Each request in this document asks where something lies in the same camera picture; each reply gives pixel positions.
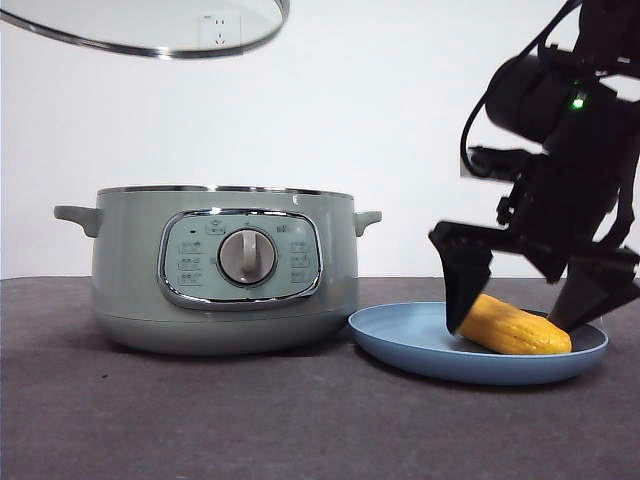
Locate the yellow corn cob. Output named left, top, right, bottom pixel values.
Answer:
left=458, top=293, right=573, bottom=356

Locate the glass lid with green knob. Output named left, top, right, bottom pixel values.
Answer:
left=0, top=0, right=292, bottom=61

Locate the light blue round plate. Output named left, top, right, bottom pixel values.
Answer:
left=347, top=301, right=610, bottom=386

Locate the pale green electric steamer pot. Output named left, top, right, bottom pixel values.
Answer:
left=53, top=184, right=384, bottom=357

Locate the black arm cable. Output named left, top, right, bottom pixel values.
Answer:
left=459, top=0, right=584, bottom=177

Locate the white wall socket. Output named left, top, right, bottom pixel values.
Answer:
left=199, top=14, right=242, bottom=50

